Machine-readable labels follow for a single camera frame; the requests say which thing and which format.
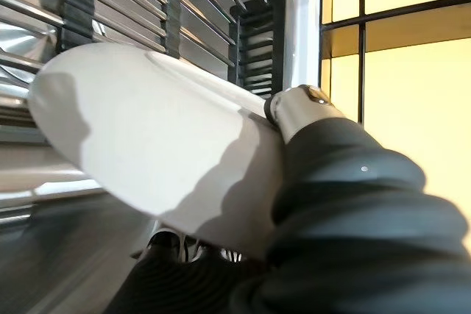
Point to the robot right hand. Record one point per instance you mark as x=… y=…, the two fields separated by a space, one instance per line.
x=349 y=218

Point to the cream round plate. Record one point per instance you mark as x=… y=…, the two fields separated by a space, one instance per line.
x=147 y=126

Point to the stainless steel sink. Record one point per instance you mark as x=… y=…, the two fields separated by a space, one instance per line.
x=55 y=255

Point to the black sink dish rack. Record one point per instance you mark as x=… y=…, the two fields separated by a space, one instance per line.
x=77 y=16

